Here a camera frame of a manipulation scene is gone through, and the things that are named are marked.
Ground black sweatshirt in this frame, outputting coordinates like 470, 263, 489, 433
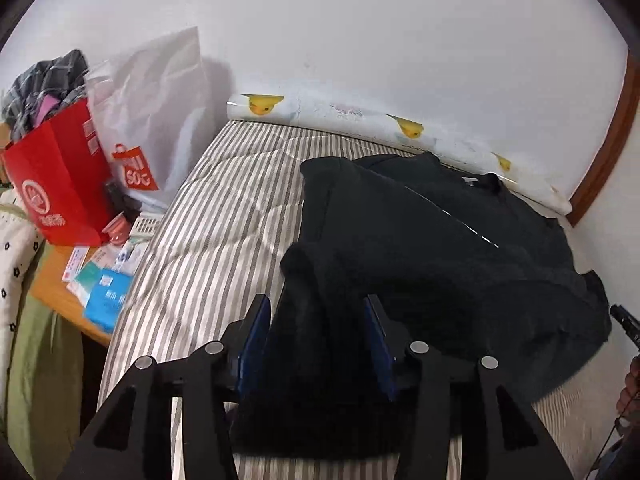
230, 152, 613, 461

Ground striped mattress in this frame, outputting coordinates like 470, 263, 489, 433
97, 119, 621, 480

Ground white plastic bag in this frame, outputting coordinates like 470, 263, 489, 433
85, 26, 216, 211

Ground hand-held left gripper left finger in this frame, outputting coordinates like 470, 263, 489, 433
57, 294, 273, 480

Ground white dotted cloth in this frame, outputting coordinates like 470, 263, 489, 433
0, 192, 47, 396

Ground teal packet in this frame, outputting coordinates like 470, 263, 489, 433
66, 261, 105, 307

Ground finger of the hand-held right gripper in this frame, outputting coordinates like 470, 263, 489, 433
610, 304, 640, 352

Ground wooden door frame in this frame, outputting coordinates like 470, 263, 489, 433
567, 52, 640, 227

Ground wooden nightstand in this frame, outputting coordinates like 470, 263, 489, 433
29, 244, 132, 348

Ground person's right hand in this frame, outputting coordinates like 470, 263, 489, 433
616, 355, 640, 427

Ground duck print rolled mat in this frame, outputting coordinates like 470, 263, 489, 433
226, 92, 573, 218

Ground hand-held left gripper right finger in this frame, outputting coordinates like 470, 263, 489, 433
362, 294, 576, 480

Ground green cloth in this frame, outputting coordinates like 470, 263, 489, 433
5, 245, 85, 477

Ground white remote control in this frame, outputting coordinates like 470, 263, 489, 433
128, 211, 165, 239

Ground red paper bag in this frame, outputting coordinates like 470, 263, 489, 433
0, 99, 117, 247

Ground white packet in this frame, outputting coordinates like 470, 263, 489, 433
106, 239, 149, 277

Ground white and red box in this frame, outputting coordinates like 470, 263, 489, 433
61, 246, 92, 284

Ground plaid clothing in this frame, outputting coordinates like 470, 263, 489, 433
0, 49, 90, 142

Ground blue and white boxes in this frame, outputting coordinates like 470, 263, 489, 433
82, 267, 135, 335

